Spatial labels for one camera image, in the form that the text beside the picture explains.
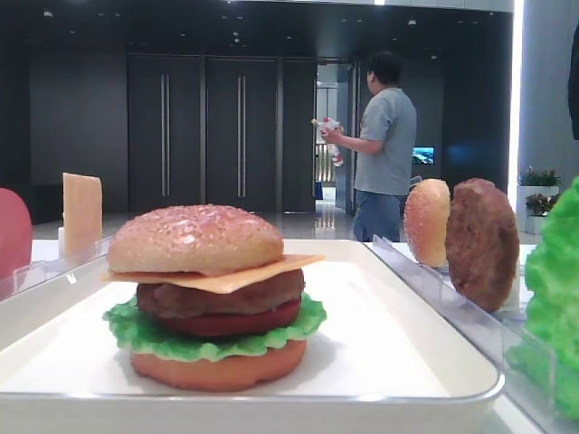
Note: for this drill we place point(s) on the sesame bun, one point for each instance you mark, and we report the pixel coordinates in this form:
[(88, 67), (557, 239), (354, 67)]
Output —
[(426, 213), (209, 239)]

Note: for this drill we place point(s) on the orange cheese slice on burger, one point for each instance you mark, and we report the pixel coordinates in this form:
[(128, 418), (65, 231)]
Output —
[(221, 285)]

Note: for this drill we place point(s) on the green lettuce leaf on burger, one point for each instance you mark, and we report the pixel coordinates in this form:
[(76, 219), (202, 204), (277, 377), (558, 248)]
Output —
[(137, 332)]

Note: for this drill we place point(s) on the standing brown meat patty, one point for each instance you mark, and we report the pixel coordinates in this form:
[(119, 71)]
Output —
[(482, 243)]

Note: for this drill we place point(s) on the standing orange cheese slice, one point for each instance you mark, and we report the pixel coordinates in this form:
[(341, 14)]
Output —
[(82, 212)]

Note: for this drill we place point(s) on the standing red tomato slice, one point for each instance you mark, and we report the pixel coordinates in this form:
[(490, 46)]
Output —
[(16, 233)]

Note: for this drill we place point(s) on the standing green lettuce leaf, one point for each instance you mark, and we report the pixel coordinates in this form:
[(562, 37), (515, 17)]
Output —
[(556, 289)]

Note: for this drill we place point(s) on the bottles held by man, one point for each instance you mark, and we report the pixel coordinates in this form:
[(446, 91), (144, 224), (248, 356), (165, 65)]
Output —
[(325, 127)]

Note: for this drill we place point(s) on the dark double doors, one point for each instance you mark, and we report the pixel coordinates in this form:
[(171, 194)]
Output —
[(231, 131)]

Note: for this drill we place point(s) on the man in grey shirt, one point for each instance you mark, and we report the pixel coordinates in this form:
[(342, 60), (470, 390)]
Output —
[(385, 151)]

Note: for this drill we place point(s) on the small blue screen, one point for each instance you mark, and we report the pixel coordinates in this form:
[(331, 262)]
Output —
[(423, 155)]

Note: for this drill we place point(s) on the brown patty in burger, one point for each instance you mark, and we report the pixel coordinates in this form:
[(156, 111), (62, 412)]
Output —
[(168, 300)]

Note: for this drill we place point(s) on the white rectangular metal tray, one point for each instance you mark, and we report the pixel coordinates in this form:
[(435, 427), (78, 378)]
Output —
[(382, 362)]

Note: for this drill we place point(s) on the bottom bun of burger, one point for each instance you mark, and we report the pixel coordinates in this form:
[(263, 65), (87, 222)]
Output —
[(231, 374)]

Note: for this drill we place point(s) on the potted plants in white planter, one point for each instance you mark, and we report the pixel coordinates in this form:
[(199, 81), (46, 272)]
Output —
[(537, 193)]

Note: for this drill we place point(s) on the long clear right rail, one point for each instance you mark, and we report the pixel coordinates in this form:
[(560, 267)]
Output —
[(524, 408)]

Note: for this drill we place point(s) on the long clear rail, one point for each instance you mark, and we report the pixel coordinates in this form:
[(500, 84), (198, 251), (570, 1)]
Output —
[(41, 271), (524, 408)]

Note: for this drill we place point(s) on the long clear left rail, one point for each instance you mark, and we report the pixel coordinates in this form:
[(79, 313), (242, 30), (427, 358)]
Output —
[(41, 271)]

